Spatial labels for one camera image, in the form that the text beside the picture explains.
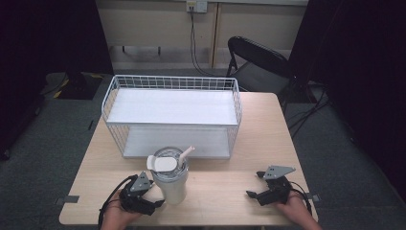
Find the black curtain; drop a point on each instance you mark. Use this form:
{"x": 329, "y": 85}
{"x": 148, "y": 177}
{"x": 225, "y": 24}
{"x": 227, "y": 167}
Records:
{"x": 41, "y": 48}
{"x": 364, "y": 64}

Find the black stand base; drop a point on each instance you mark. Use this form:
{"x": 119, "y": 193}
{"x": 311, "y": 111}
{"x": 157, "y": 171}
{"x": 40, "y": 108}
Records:
{"x": 78, "y": 86}

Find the grey table bracket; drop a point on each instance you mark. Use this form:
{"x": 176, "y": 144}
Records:
{"x": 314, "y": 197}
{"x": 67, "y": 200}

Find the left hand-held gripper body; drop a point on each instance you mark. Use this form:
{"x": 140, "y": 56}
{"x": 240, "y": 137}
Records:
{"x": 135, "y": 199}

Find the white wall outlet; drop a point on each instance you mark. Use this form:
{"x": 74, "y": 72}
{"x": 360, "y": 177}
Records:
{"x": 197, "y": 6}

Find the person's left hand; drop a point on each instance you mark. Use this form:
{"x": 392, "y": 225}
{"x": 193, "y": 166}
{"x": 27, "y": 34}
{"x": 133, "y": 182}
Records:
{"x": 115, "y": 214}

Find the white cup with straw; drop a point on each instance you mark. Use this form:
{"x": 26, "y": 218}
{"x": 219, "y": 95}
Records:
{"x": 171, "y": 185}

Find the person's right hand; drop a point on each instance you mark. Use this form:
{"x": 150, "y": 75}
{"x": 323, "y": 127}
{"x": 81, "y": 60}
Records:
{"x": 295, "y": 209}

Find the black folding chair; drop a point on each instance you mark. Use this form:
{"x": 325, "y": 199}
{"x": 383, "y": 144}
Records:
{"x": 260, "y": 70}

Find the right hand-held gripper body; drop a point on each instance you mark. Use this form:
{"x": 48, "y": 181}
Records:
{"x": 276, "y": 191}

